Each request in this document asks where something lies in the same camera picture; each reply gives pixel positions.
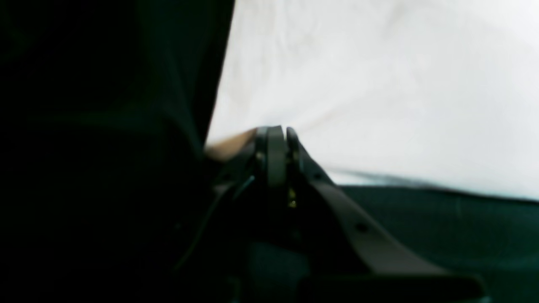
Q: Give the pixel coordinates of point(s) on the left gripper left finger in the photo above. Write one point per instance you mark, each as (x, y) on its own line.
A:
(231, 257)

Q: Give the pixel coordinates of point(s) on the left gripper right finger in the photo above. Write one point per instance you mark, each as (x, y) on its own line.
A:
(360, 261)

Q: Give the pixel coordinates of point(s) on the pink T-shirt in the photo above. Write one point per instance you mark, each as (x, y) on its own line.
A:
(440, 94)

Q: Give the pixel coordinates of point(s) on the black table cloth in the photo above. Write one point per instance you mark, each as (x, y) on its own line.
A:
(106, 106)

